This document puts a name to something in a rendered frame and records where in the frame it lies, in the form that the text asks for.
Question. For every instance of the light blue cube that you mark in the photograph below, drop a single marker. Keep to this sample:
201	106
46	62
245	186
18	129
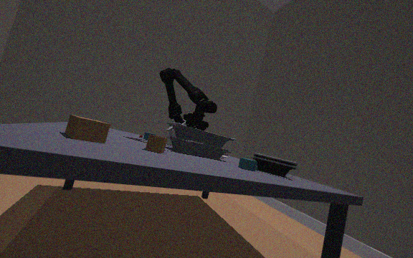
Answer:
247	164
147	135

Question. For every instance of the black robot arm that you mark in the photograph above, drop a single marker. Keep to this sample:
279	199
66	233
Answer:
195	94

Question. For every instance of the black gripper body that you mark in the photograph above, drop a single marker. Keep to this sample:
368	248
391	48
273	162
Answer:
199	118

